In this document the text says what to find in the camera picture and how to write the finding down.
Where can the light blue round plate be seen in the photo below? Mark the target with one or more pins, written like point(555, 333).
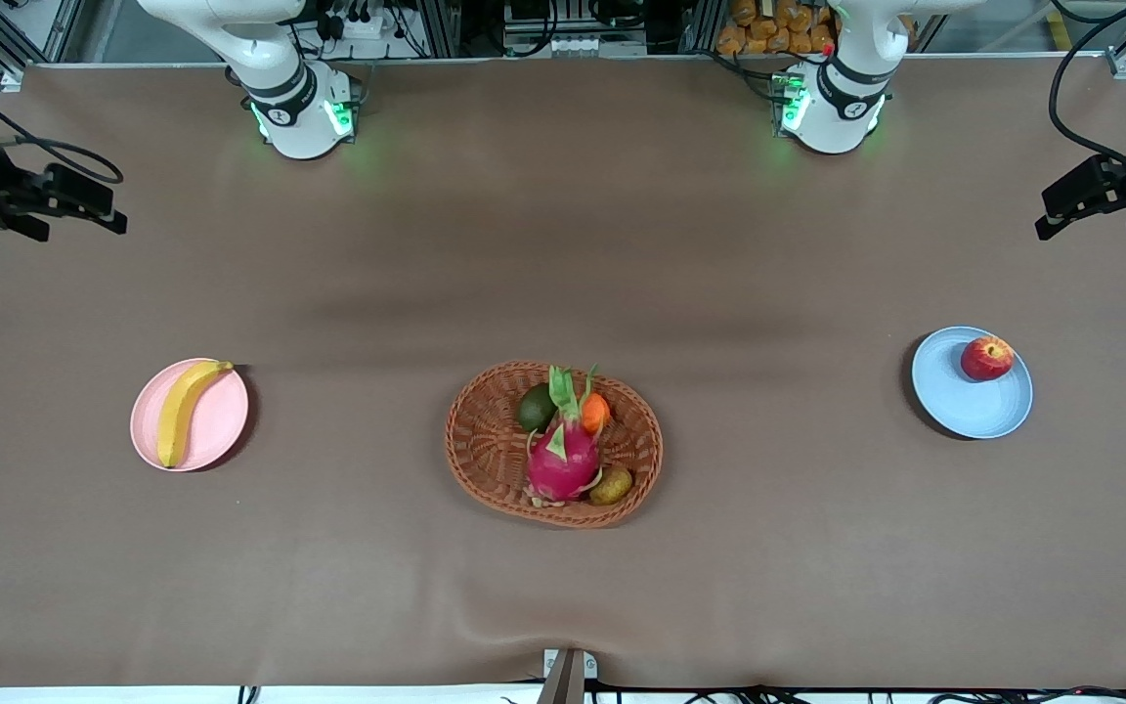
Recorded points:
point(964, 406)

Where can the small orange carrot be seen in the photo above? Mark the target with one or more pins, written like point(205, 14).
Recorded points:
point(595, 413)

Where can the dark green avocado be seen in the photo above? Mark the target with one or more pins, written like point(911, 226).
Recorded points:
point(535, 409)

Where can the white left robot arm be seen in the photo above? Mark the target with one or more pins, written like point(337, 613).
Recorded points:
point(842, 117)

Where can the metal table bracket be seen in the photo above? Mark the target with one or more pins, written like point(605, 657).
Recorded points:
point(568, 680)

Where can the white power strip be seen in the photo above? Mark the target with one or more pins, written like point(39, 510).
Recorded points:
point(353, 24)

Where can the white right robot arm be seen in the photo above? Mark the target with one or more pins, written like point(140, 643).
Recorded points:
point(299, 127)

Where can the yellow banana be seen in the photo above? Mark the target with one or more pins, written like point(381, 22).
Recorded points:
point(177, 411)

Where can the pink round plate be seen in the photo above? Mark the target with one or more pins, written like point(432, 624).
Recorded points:
point(221, 420)

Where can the red apple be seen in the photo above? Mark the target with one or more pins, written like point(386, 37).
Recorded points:
point(986, 359)

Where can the pink dragon fruit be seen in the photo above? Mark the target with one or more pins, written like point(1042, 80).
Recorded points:
point(563, 460)

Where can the brown kiwi fruit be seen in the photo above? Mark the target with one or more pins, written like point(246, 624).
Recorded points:
point(611, 485)

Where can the brown table mat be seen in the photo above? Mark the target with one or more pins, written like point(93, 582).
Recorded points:
point(563, 244)

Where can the brown wicker basket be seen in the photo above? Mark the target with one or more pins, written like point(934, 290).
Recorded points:
point(485, 450)

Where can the bag of orange snacks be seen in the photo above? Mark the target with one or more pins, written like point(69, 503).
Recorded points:
point(768, 29)

